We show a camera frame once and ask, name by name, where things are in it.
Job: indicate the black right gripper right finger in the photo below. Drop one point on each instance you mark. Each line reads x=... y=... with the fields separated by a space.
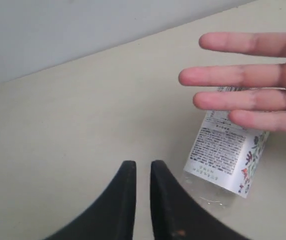
x=175 y=215

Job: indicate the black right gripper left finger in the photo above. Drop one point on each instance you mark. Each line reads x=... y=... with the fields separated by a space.
x=111 y=216

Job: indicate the clear bottle white text label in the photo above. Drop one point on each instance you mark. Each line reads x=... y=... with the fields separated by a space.
x=222 y=161

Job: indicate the open bare human hand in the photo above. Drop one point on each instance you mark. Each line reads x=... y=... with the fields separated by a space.
x=261 y=103

